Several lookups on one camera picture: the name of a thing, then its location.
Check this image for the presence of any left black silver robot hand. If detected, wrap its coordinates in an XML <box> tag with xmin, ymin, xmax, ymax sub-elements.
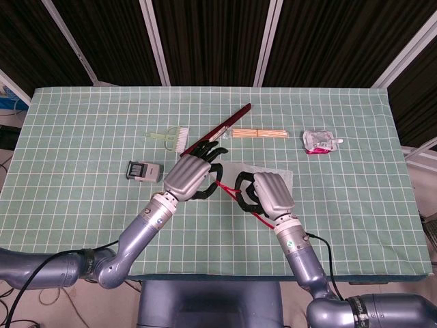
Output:
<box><xmin>163</xmin><ymin>139</ymin><xmax>229</xmax><ymax>202</ymax></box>

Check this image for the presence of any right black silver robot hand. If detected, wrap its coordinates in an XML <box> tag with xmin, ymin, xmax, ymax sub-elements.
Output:
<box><xmin>235</xmin><ymin>170</ymin><xmax>296</xmax><ymax>219</ymax></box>

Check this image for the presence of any clear mesh zipper pouch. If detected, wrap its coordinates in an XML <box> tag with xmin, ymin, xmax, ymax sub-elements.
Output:
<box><xmin>213</xmin><ymin>157</ymin><xmax>294</xmax><ymax>230</ymax></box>

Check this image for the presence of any small green hand brush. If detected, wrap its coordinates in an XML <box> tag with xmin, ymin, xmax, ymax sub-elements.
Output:
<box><xmin>144</xmin><ymin>126</ymin><xmax>190</xmax><ymax>154</ymax></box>

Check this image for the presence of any grey date stamp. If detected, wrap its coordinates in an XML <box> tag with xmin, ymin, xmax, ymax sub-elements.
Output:
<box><xmin>125</xmin><ymin>160</ymin><xmax>162</xmax><ymax>184</ymax></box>

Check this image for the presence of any bundle of wooden sticks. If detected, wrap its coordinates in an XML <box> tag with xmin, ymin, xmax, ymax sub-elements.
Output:
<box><xmin>231</xmin><ymin>127</ymin><xmax>290</xmax><ymax>139</ymax></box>

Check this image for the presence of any silver spout pouch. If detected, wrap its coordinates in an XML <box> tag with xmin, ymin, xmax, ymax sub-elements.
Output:
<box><xmin>302</xmin><ymin>128</ymin><xmax>344</xmax><ymax>152</ymax></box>

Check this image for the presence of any dark red folded fan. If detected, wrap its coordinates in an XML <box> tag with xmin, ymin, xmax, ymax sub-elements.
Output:
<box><xmin>180</xmin><ymin>102</ymin><xmax>253</xmax><ymax>158</ymax></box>

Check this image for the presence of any green checked tablecloth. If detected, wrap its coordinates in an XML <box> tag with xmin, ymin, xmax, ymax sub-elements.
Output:
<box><xmin>0</xmin><ymin>86</ymin><xmax>431</xmax><ymax>283</ymax></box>

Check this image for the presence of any blue-grey robot torso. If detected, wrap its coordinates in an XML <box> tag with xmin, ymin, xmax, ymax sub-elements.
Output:
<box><xmin>137</xmin><ymin>280</ymin><xmax>310</xmax><ymax>328</ymax></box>

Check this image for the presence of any black curtain panel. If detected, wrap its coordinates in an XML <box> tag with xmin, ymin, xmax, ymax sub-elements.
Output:
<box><xmin>387</xmin><ymin>57</ymin><xmax>437</xmax><ymax>148</ymax></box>
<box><xmin>262</xmin><ymin>0</ymin><xmax>437</xmax><ymax>88</ymax></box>
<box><xmin>54</xmin><ymin>0</ymin><xmax>163</xmax><ymax>86</ymax></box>
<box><xmin>152</xmin><ymin>0</ymin><xmax>272</xmax><ymax>86</ymax></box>
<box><xmin>0</xmin><ymin>0</ymin><xmax>94</xmax><ymax>95</ymax></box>

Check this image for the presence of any black box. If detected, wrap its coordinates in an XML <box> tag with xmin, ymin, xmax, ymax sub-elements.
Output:
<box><xmin>0</xmin><ymin>125</ymin><xmax>22</xmax><ymax>151</ymax></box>

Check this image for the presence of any blue white box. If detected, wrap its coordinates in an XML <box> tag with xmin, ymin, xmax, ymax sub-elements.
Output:
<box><xmin>0</xmin><ymin>77</ymin><xmax>32</xmax><ymax>112</ymax></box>

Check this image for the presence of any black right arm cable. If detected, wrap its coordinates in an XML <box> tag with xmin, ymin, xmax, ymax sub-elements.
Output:
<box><xmin>305</xmin><ymin>232</ymin><xmax>346</xmax><ymax>302</ymax></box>

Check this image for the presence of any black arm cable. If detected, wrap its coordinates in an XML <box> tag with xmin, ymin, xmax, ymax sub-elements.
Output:
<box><xmin>6</xmin><ymin>241</ymin><xmax>120</xmax><ymax>325</ymax></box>
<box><xmin>305</xmin><ymin>232</ymin><xmax>346</xmax><ymax>302</ymax></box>

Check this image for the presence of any white frame post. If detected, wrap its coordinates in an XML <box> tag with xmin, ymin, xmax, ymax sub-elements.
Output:
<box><xmin>253</xmin><ymin>0</ymin><xmax>284</xmax><ymax>87</ymax></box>
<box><xmin>41</xmin><ymin>0</ymin><xmax>102</xmax><ymax>86</ymax></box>
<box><xmin>139</xmin><ymin>0</ymin><xmax>171</xmax><ymax>86</ymax></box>
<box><xmin>371</xmin><ymin>13</ymin><xmax>437</xmax><ymax>89</ymax></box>

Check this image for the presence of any white side frame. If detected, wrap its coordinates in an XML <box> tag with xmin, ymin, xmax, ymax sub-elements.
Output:
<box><xmin>401</xmin><ymin>138</ymin><xmax>437</xmax><ymax>168</ymax></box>

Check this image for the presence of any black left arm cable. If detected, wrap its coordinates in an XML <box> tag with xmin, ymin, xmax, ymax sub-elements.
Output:
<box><xmin>6</xmin><ymin>241</ymin><xmax>120</xmax><ymax>325</ymax></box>

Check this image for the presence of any beige floor cable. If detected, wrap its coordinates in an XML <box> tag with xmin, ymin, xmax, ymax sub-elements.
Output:
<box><xmin>38</xmin><ymin>288</ymin><xmax>85</xmax><ymax>320</ymax></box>

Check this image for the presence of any black floor cable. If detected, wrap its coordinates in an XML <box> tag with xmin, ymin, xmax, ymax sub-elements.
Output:
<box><xmin>0</xmin><ymin>288</ymin><xmax>35</xmax><ymax>328</ymax></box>

